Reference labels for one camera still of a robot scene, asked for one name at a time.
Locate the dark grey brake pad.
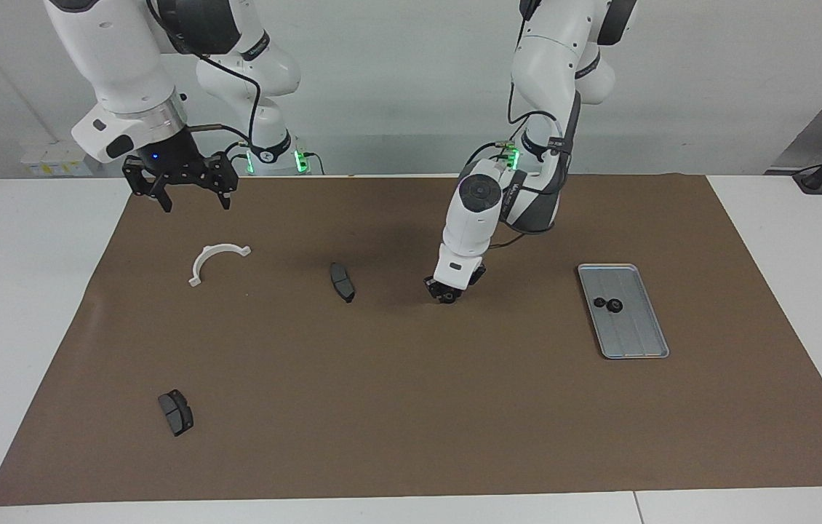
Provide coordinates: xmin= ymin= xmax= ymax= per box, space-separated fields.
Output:
xmin=329 ymin=262 xmax=356 ymax=304
xmin=157 ymin=389 xmax=195 ymax=437

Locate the silver metal tray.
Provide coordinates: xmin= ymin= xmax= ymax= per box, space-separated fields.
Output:
xmin=577 ymin=263 xmax=671 ymax=360

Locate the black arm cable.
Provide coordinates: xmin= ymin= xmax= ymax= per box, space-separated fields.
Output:
xmin=487 ymin=0 xmax=583 ymax=252
xmin=145 ymin=0 xmax=263 ymax=164

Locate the black base cable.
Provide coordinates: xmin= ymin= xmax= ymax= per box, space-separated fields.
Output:
xmin=462 ymin=138 xmax=521 ymax=174

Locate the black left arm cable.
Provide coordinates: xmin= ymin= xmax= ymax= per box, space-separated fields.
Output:
xmin=487 ymin=0 xmax=583 ymax=252

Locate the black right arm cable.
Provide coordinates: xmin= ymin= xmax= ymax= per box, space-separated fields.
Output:
xmin=145 ymin=0 xmax=263 ymax=164

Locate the white wall socket box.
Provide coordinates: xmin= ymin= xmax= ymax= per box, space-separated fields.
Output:
xmin=20 ymin=142 xmax=103 ymax=177

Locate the white curved plastic bracket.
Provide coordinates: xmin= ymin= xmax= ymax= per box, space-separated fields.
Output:
xmin=188 ymin=244 xmax=252 ymax=288

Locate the brown paper mat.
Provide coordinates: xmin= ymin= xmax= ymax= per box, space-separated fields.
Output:
xmin=0 ymin=173 xmax=822 ymax=507

